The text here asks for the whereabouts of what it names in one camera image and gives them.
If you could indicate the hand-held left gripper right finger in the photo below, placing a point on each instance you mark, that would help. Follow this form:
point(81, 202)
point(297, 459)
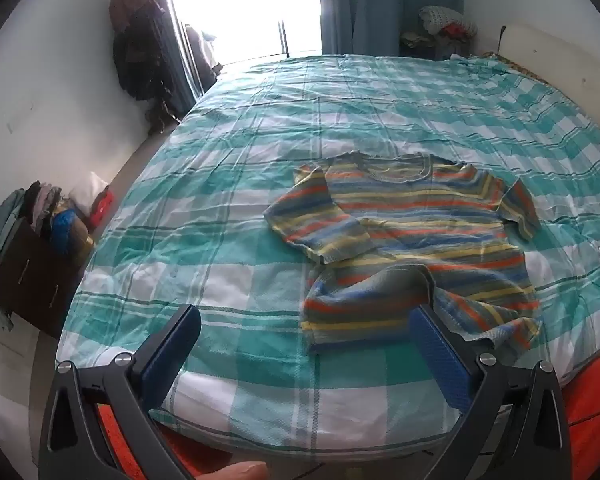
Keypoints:
point(437, 355)

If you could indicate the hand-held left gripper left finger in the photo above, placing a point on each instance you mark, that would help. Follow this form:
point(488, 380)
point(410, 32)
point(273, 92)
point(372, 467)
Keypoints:
point(172, 350)

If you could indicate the striped knit sweater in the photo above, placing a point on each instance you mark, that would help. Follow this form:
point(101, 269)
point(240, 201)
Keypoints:
point(405, 240)

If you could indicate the stack of clothes on cabinet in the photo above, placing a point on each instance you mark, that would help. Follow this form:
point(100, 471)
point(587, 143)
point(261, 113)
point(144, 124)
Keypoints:
point(42, 205)

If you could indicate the dark hanging clothes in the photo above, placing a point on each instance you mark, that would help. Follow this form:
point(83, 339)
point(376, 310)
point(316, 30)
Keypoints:
point(135, 50)

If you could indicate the pile of folded clothes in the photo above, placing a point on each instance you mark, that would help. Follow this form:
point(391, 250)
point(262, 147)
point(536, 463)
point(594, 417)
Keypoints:
point(425, 42)

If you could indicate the person's left hand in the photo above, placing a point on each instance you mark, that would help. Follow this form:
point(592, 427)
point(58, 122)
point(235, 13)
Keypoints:
point(237, 472)

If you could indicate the dark wooden cabinet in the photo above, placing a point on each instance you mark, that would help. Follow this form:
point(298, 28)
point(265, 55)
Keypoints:
point(30, 280)

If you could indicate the red bag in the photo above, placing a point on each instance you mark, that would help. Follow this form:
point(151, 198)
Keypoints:
point(100, 207)

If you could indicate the blue bag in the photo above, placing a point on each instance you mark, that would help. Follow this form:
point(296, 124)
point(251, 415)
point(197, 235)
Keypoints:
point(62, 227)

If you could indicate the person's orange clothing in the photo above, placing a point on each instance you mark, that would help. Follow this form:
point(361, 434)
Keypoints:
point(595, 410)

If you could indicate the teal plaid bed sheet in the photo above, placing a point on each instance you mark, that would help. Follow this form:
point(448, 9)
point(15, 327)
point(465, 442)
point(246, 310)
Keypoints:
point(230, 185)

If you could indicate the white pillow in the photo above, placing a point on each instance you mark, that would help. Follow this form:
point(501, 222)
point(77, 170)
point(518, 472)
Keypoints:
point(90, 190)

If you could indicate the blue curtain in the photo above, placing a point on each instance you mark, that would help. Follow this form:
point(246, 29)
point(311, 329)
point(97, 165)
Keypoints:
point(380, 5)
point(177, 60)

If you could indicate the white crocheted blanket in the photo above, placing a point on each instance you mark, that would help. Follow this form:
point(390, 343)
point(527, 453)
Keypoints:
point(447, 16)

